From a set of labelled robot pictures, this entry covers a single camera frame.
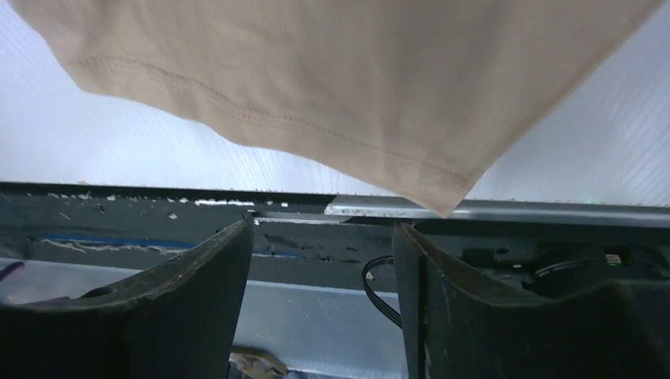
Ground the beige t shirt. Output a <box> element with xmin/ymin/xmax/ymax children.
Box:
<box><xmin>11</xmin><ymin>1</ymin><xmax>661</xmax><ymax>216</ymax></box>

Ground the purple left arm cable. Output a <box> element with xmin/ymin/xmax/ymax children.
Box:
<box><xmin>0</xmin><ymin>261</ymin><xmax>25</xmax><ymax>283</ymax></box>

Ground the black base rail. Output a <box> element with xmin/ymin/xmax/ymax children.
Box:
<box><xmin>1</xmin><ymin>182</ymin><xmax>669</xmax><ymax>290</ymax></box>

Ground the black wire bundle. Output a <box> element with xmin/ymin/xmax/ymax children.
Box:
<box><xmin>361</xmin><ymin>255</ymin><xmax>403</xmax><ymax>329</ymax></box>

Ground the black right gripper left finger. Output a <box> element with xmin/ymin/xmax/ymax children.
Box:
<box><xmin>1</xmin><ymin>221</ymin><xmax>254</xmax><ymax>378</ymax></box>

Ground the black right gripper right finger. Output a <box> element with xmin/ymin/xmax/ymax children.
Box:
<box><xmin>392</xmin><ymin>225</ymin><xmax>669</xmax><ymax>378</ymax></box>

